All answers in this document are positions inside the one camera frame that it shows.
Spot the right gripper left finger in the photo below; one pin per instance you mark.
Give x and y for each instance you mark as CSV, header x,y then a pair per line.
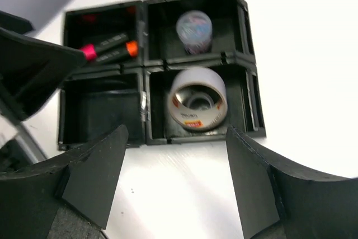
x,y
67,196

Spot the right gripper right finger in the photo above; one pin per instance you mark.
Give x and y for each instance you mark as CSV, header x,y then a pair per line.
x,y
279,198

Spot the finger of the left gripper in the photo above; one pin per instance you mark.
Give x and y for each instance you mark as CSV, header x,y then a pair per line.
x,y
31,69

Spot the pink cap highlighter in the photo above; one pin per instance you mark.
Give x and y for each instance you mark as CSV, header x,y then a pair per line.
x,y
92,51

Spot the orange cap highlighter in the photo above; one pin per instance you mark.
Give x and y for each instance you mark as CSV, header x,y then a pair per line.
x,y
120,54

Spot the large clear tape roll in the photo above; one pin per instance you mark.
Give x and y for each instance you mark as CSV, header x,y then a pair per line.
x,y
189,82

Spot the black four-compartment organizer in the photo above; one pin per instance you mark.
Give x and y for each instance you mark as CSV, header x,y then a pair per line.
x,y
134,91

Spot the clear round jar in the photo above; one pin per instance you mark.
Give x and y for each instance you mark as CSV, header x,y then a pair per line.
x,y
195,30

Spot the small clear tape roll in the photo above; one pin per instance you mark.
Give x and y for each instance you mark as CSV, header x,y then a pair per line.
x,y
199,101

